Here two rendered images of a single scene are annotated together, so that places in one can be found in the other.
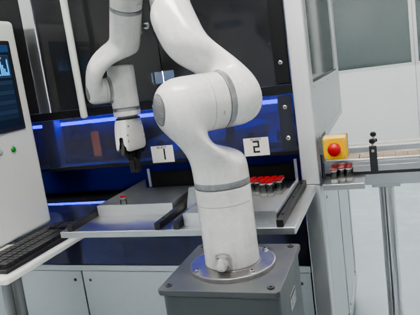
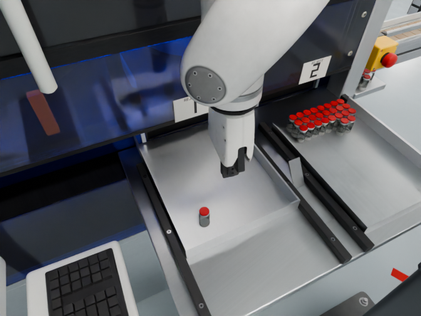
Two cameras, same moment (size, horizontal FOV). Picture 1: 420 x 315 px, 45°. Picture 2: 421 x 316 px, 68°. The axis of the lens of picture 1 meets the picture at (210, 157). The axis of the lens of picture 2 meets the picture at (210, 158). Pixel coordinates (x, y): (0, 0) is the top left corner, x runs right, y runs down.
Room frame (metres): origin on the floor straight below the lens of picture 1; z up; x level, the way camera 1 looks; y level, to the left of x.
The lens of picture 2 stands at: (1.34, 0.53, 1.46)
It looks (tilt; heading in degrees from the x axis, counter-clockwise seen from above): 48 degrees down; 314
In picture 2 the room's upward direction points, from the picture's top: straight up
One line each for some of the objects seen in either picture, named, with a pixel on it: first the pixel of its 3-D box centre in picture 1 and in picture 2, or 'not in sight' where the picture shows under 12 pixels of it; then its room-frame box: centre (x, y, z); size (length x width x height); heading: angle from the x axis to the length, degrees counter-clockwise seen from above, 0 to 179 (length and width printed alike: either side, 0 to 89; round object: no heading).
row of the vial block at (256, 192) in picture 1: (254, 187); (326, 125); (1.55, -0.13, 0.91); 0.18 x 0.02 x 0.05; 69
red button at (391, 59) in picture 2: (334, 149); (388, 59); (1.53, -0.38, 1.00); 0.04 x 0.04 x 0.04; 70
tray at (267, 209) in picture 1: (245, 200); (354, 155); (1.44, -0.09, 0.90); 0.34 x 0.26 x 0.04; 159
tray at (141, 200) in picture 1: (157, 194); (209, 170); (1.66, 0.19, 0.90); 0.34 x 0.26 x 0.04; 160
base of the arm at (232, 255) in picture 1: (227, 225); not in sight; (1.06, -0.02, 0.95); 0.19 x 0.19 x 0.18
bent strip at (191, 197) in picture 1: (186, 202); (310, 189); (1.46, 0.09, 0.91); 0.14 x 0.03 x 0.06; 160
